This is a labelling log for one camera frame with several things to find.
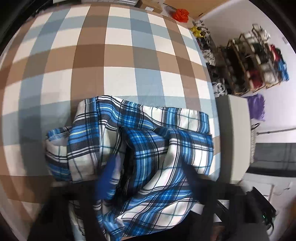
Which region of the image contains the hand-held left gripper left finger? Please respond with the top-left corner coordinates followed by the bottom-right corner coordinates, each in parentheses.
top-left (28, 153), bottom-right (123, 241)

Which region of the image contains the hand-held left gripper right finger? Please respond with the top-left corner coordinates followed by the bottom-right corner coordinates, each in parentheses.
top-left (183, 162), bottom-right (271, 241)

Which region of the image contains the blue plaid shirt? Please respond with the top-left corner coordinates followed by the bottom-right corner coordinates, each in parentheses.
top-left (44, 95), bottom-right (214, 241)

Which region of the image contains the dark grey rug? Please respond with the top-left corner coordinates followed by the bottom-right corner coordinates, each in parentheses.
top-left (246, 142), bottom-right (296, 178)

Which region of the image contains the grey mattress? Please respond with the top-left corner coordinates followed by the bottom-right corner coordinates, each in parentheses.
top-left (216, 94), bottom-right (258, 184)

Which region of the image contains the grey metal rod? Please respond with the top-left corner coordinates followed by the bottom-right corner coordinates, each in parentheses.
top-left (254, 126), bottom-right (296, 136)

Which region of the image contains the purple cloth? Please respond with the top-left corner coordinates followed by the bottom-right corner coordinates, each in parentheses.
top-left (245, 94), bottom-right (266, 122)

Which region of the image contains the wooden shoe rack with shoes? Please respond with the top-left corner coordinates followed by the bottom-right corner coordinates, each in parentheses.
top-left (222, 23), bottom-right (290, 93)

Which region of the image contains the checked bed sheet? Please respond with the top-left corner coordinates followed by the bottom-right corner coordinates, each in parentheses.
top-left (0, 2), bottom-right (221, 223)

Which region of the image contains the pile of shoes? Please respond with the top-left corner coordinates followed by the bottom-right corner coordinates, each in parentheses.
top-left (190, 20), bottom-right (228, 98)

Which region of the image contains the orange plastic bag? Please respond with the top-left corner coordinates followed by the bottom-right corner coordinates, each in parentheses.
top-left (173, 9), bottom-right (189, 22)

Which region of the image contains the wooden door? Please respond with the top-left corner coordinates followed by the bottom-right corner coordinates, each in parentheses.
top-left (162, 0), bottom-right (234, 19)

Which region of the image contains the brown cardboard box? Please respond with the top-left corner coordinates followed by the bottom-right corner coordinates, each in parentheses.
top-left (136, 0), bottom-right (164, 13)

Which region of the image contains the white wire basket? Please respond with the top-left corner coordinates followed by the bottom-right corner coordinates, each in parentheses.
top-left (250, 123), bottom-right (260, 160)

